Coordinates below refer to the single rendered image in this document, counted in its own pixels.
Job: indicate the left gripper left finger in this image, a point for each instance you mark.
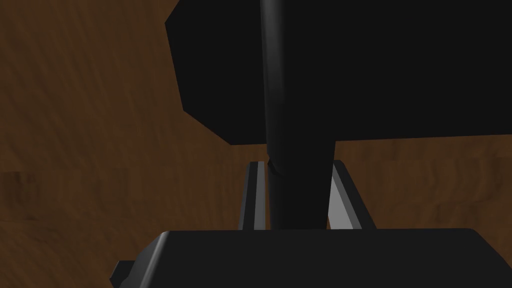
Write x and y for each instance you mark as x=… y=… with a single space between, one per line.
x=252 y=200

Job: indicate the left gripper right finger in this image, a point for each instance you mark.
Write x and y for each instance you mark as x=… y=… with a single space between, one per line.
x=344 y=208

